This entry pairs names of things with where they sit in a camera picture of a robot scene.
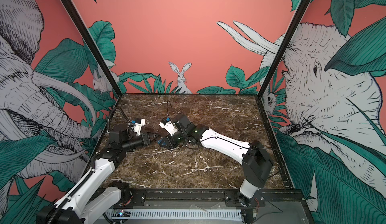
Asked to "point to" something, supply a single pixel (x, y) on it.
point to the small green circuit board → (121, 213)
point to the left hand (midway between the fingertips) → (159, 134)
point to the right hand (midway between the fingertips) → (160, 143)
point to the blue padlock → (160, 140)
